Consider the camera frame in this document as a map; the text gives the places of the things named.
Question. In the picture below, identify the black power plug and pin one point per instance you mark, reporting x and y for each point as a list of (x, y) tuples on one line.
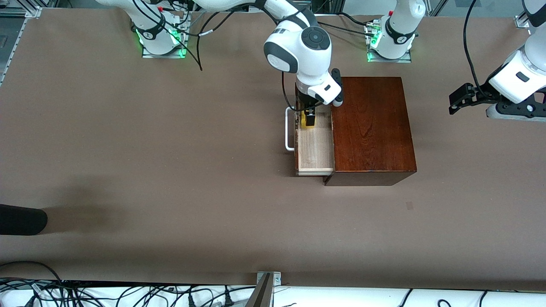
[(192, 302), (228, 300)]

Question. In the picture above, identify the aluminium frame rail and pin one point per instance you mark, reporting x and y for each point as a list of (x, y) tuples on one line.
[(32, 12)]

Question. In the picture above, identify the white lower shelf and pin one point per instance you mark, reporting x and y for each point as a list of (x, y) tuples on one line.
[(341, 298)]

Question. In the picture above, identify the dark brown wooden cabinet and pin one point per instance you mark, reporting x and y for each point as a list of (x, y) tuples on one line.
[(371, 128)]

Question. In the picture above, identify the aluminium camera mount post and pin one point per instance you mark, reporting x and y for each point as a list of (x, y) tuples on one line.
[(262, 294)]

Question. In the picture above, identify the aluminium frame corner bracket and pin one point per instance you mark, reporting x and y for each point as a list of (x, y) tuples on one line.
[(521, 21)]

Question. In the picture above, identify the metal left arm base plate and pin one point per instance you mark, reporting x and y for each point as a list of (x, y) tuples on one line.
[(388, 60)]

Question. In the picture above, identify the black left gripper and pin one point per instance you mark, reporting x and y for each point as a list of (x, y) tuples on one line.
[(481, 97)]

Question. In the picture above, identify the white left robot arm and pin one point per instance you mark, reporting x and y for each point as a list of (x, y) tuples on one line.
[(396, 30)]

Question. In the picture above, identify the yellow cube block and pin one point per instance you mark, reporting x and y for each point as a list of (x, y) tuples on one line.
[(303, 121)]

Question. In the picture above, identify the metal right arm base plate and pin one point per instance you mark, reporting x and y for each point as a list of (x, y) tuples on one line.
[(164, 56)]

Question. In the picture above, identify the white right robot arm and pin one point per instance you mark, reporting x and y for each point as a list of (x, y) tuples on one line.
[(307, 47)]

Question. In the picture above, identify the brown table cover sheet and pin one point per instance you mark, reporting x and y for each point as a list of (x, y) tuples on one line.
[(170, 179)]

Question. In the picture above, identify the black ribbed cylindrical object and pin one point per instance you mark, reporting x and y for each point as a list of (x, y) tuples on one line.
[(21, 219)]

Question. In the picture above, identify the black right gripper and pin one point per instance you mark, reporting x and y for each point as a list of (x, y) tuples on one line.
[(303, 102)]

